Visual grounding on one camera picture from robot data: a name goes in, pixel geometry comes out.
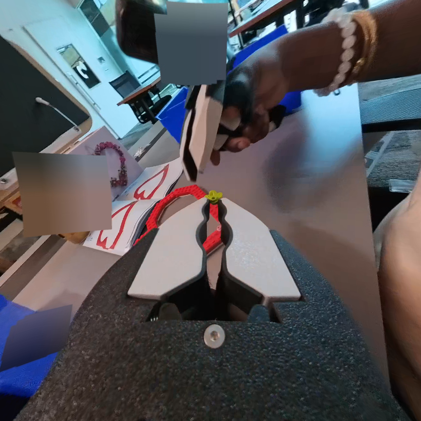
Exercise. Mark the person's right hand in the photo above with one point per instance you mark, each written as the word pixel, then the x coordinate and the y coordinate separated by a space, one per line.
pixel 283 72

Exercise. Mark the wooden office table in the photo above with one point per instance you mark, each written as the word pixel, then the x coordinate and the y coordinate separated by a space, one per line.
pixel 263 14
pixel 138 90

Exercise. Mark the black phone sign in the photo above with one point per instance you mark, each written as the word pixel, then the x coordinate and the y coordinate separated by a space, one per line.
pixel 84 74

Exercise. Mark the person's beige clothed leg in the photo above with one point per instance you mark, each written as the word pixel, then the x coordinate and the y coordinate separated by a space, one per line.
pixel 404 296

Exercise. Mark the toy set box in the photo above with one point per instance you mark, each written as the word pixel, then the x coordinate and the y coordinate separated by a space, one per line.
pixel 131 164

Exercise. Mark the black booth panel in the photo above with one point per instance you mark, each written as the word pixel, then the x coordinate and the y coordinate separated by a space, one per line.
pixel 26 115

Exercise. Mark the lime green leaf piece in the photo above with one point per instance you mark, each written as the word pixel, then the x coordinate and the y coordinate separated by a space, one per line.
pixel 213 196

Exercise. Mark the red brick heart frame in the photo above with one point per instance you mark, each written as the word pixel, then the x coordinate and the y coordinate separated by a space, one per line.
pixel 164 205

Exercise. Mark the open instruction booklet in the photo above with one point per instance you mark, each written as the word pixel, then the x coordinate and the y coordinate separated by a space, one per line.
pixel 131 197

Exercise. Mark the clear plastic case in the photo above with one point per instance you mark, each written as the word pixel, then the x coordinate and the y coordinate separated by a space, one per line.
pixel 403 186

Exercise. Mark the gooseneck microphone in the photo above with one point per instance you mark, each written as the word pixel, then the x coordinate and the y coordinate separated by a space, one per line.
pixel 59 113

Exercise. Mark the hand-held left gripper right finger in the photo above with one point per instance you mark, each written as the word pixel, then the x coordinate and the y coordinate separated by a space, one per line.
pixel 259 259

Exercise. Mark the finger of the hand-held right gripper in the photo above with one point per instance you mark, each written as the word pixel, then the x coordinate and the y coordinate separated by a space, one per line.
pixel 207 131
pixel 187 144

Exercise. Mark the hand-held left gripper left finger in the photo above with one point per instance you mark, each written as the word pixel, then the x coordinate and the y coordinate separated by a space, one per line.
pixel 171 256

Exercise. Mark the person's right forearm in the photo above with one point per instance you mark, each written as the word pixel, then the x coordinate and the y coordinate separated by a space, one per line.
pixel 394 39

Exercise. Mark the black mesh office chair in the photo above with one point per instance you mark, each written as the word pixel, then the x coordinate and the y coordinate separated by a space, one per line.
pixel 391 105

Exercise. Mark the gold bangle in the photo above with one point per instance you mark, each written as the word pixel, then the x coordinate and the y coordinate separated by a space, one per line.
pixel 368 36

